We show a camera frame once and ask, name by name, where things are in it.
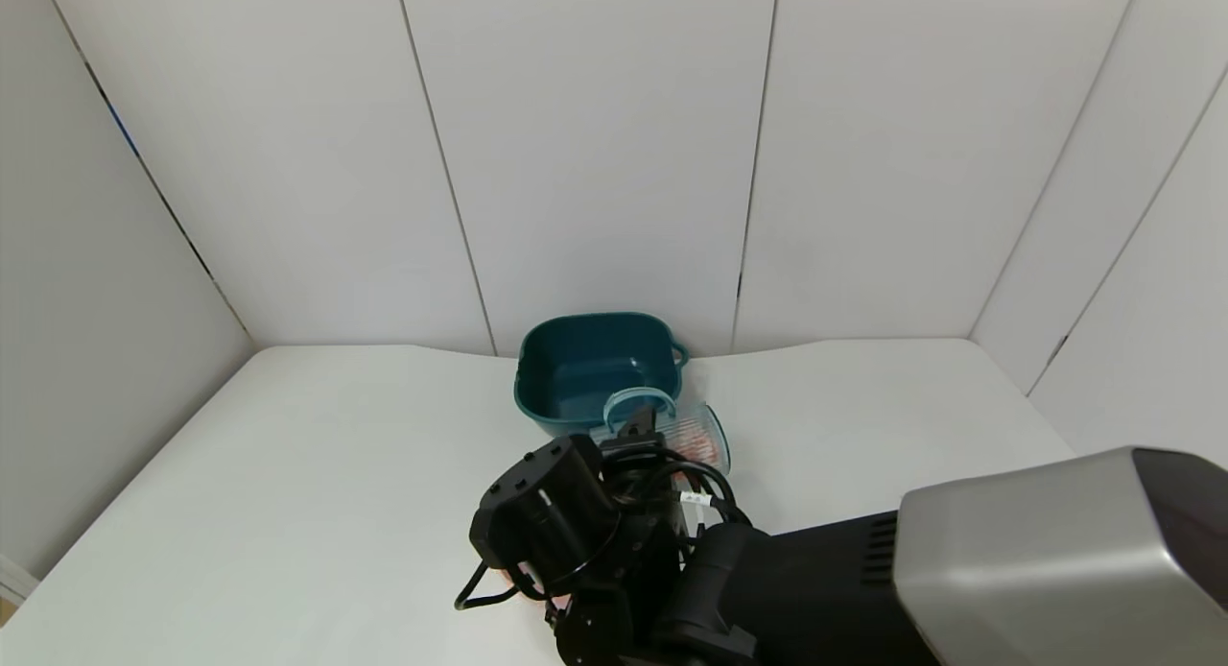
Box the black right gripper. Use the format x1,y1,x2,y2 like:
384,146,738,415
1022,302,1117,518
599,404,667,460

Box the clear blue ribbed cup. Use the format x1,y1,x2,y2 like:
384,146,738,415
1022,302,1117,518
590,386,732,477

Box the red white candy pieces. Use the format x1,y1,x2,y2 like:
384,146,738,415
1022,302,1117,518
662,421,725,467

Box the dark teal square basin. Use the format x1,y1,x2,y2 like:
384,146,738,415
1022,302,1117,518
514,313,690,438

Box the black camera cable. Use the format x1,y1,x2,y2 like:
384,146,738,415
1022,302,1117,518
456,450,742,612

